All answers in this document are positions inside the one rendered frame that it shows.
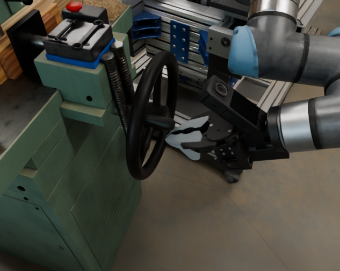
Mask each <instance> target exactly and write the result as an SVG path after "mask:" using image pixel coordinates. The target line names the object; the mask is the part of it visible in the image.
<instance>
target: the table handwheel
mask: <svg viewBox="0 0 340 271"><path fill-rule="evenodd" d="M165 65H166V68H167V73H168V92H167V101H166V105H163V104H161V84H162V71H163V67H164V66H165ZM178 87H179V69H178V63H177V60H176V57H175V56H174V55H173V53H171V52H170V51H160V52H158V53H157V54H156V55H154V56H153V58H152V59H151V60H150V61H149V63H148V64H147V66H146V68H145V70H144V72H143V74H142V76H141V78H140V81H139V84H138V87H137V89H136V92H135V95H134V98H133V102H132V103H129V102H127V106H128V110H129V119H128V125H127V133H126V163H127V168H128V171H129V173H130V174H131V176H132V177H133V178H135V179H136V180H144V179H146V178H148V177H149V176H150V175H151V174H152V173H153V172H154V170H155V169H156V167H157V165H158V163H159V161H160V159H161V157H162V155H163V152H164V150H165V147H166V145H167V142H166V141H165V138H166V136H167V135H168V134H169V133H170V132H171V131H166V130H161V129H159V128H156V127H153V126H151V125H148V124H146V123H144V118H145V115H157V116H166V117H169V118H172V119H174V116H175V111H176V105H177V97H178ZM153 88H154V93H153V102H149V99H150V95H151V92H152V90H153ZM143 127H144V128H147V131H146V134H145V137H144V140H143V143H142V146H141V136H142V129H143ZM155 131H159V135H158V138H157V141H156V144H155V146H154V149H153V151H152V153H151V155H150V157H149V159H148V160H147V162H146V163H145V164H144V165H143V162H144V159H145V156H146V154H147V150H148V147H149V145H150V142H151V140H152V137H153V135H154V132H155ZM140 146H141V148H140ZM142 165H143V166H142Z"/></svg>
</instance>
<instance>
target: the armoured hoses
mask: <svg viewBox="0 0 340 271"><path fill-rule="evenodd" d="M110 46H111V51H112V52H113V53H114V54H112V53H105V54H103V55H102V56H101V61H102V63H103V64H104V65H105V67H106V72H107V75H108V79H109V82H110V85H111V89H112V94H113V98H114V100H115V101H114V102H115V104H116V107H117V111H118V115H119V117H120V121H121V124H122V128H123V130H124V134H125V137H126V133H127V125H128V119H129V110H128V106H127V102H129V103H132V102H133V98H134V95H135V91H134V87H133V82H132V78H131V74H130V71H129V67H128V63H127V59H126V54H125V50H124V46H123V43H122V42H121V41H115V42H113V43H111V45H110ZM114 55H115V56H114ZM117 65H118V66H117ZM117 67H118V69H117ZM118 70H119V71H118ZM119 75H120V76H119ZM146 131H147V128H146V129H145V131H144V127H143V129H142V136H141V146H142V143H143V140H144V137H145V134H146ZM141 146H140V148H141Z"/></svg>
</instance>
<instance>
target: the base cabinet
mask: <svg viewBox="0 0 340 271"><path fill-rule="evenodd" d="M141 197H142V188H141V180H136V179H135V178H133V177H132V176H131V174H130V173H129V171H128V168H127V163H126V137H125V134H124V130H123V128H122V124H121V121H120V117H119V116H115V115H111V116H110V117H109V119H108V121H107V122H106V124H105V125H104V126H98V125H95V126H94V128H93V129H92V131H91V133H90V134H89V136H88V137H87V139H86V140H85V142H84V143H83V145H82V147H81V148H80V149H79V151H78V152H77V154H76V155H75V157H74V159H73V160H72V162H71V163H70V165H69V166H68V168H67V169H66V171H65V172H64V174H63V175H62V177H61V178H60V180H59V182H58V183H57V185H56V186H55V188H54V189H53V191H52V192H51V194H50V195H49V197H48V198H47V199H46V200H44V199H41V198H37V197H34V196H31V195H28V194H25V193H22V192H19V191H15V190H12V189H9V188H7V190H6V191H5V192H4V194H3V195H2V196H1V197H0V251H1V252H4V253H7V254H9V255H12V256H15V257H18V258H20V259H23V260H26V261H28V262H31V263H34V264H36V265H39V266H42V267H45V268H48V269H50V270H53V271H110V270H111V267H112V265H113V263H114V260H115V257H116V256H117V253H118V251H119V248H120V246H121V244H122V241H123V239H124V237H125V234H126V232H127V230H128V227H129V225H130V223H131V221H132V218H133V216H134V214H135V211H136V208H137V207H138V204H139V202H140V199H141Z"/></svg>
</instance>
